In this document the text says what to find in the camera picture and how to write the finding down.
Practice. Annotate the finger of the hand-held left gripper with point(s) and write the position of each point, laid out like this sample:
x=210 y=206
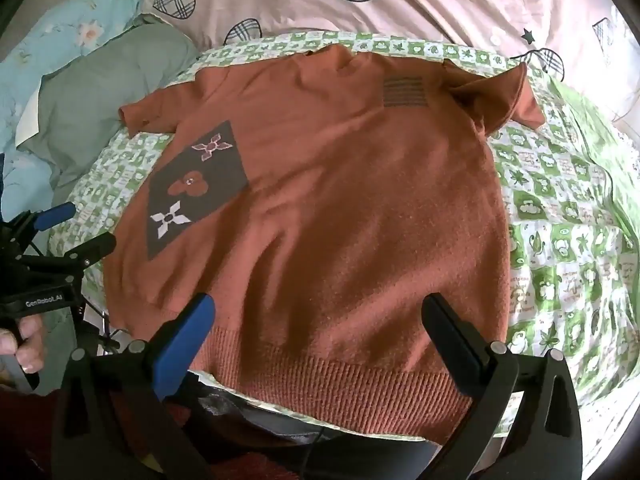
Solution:
x=52 y=216
x=75 y=255

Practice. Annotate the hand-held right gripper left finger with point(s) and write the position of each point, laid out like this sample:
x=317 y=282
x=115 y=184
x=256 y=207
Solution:
x=182 y=345

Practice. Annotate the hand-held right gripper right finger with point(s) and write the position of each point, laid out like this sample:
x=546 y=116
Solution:
x=450 y=327

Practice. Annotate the orange knit sweater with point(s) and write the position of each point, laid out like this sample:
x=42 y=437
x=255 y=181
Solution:
x=330 y=200

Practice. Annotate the person's left hand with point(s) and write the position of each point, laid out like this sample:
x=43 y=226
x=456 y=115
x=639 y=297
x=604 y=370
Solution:
x=30 y=342

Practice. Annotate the black cloth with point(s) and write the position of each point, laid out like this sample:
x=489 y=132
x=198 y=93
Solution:
x=280 y=425

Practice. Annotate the grey green cloth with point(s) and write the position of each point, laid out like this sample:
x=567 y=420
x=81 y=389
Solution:
x=95 y=95

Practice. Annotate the green checkered bed sheet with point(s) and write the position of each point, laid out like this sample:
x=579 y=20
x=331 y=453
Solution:
x=555 y=240

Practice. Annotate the light blue floral quilt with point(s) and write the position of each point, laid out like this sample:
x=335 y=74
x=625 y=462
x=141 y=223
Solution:
x=60 y=40

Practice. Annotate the pink quilt with plaid hearts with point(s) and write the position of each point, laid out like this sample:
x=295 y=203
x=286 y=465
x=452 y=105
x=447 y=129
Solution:
x=415 y=0

